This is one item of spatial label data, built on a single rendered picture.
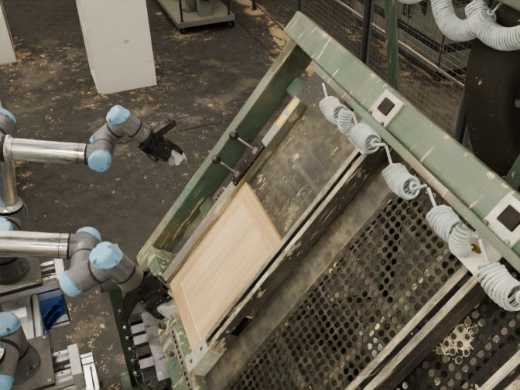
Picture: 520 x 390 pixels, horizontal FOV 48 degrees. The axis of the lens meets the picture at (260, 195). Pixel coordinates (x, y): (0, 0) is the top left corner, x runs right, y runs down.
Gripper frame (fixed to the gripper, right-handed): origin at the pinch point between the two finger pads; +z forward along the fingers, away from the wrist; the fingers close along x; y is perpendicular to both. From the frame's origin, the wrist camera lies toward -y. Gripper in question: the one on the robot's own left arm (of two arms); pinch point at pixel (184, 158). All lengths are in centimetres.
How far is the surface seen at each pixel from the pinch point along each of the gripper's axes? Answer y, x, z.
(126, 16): -204, -292, 61
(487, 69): -43, 103, 26
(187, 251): 30.2, -7.6, 24.4
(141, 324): 63, -25, 30
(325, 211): 15, 68, 13
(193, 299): 48, 2, 29
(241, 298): 46, 39, 20
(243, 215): 13.9, 20.8, 21.6
